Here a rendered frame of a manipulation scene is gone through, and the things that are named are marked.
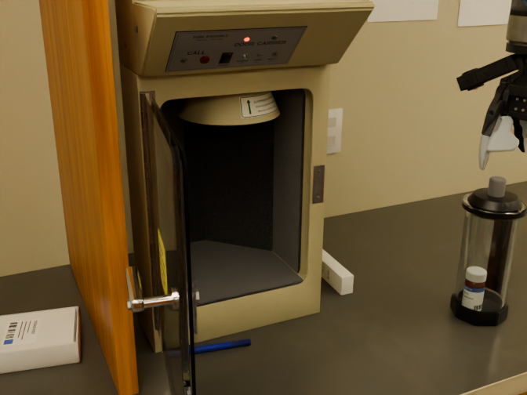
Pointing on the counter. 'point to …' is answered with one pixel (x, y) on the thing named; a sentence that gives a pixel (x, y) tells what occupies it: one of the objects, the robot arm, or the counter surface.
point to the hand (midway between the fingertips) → (499, 160)
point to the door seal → (187, 253)
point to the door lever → (135, 303)
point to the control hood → (199, 16)
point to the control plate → (235, 38)
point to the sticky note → (162, 263)
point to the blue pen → (222, 346)
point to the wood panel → (91, 172)
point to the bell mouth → (230, 109)
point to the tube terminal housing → (269, 305)
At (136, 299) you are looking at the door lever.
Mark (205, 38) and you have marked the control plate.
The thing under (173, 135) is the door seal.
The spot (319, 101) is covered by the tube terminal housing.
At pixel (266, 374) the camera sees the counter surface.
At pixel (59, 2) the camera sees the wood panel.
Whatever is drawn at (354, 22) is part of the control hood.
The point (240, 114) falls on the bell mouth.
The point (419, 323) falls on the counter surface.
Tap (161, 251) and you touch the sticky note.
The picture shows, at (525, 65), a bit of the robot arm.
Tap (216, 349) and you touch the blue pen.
